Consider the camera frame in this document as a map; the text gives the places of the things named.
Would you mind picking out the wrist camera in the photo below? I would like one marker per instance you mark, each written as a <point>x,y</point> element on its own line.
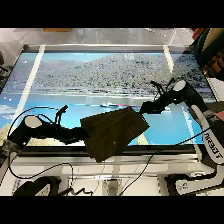
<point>158,88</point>
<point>61,115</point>

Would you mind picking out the silver frame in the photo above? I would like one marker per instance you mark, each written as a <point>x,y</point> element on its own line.
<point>110,168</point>

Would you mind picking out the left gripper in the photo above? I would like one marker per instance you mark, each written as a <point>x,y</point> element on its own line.
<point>75,134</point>

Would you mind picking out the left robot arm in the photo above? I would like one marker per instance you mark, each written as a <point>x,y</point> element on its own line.
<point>31,128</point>

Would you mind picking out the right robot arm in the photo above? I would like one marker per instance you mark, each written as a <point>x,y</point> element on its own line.
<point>213,140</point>

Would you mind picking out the dark brown garment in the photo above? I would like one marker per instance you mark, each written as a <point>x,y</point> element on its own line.
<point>113,133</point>

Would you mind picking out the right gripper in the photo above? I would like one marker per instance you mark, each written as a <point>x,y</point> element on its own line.
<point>151,106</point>

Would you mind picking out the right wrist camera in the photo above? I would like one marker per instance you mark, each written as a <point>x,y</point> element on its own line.
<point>158,88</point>

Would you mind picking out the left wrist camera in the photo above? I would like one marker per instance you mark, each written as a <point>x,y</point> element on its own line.
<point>61,115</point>

